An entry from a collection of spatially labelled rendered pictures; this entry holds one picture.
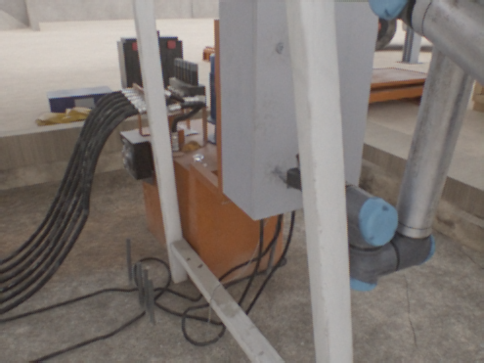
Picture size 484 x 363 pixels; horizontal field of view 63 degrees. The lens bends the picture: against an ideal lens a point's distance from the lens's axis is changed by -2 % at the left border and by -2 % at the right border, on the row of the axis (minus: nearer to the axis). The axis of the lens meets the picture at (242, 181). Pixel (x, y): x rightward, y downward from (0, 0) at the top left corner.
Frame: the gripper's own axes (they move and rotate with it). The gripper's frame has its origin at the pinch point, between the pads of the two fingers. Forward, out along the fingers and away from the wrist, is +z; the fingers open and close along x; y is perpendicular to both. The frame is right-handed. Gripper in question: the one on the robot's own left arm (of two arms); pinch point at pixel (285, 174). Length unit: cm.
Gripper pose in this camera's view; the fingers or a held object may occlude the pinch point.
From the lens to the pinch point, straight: 112.1
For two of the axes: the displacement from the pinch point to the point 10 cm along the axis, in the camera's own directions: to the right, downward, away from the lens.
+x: -8.9, 1.9, -4.2
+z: -4.6, -3.6, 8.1
